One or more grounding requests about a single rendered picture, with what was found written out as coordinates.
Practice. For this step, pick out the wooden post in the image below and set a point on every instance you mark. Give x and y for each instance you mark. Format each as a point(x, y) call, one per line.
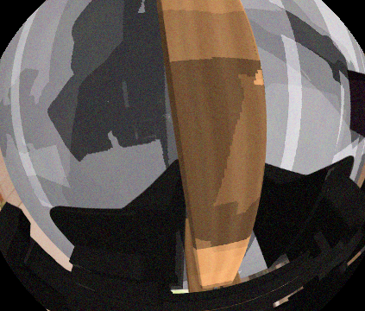
point(191, 268)

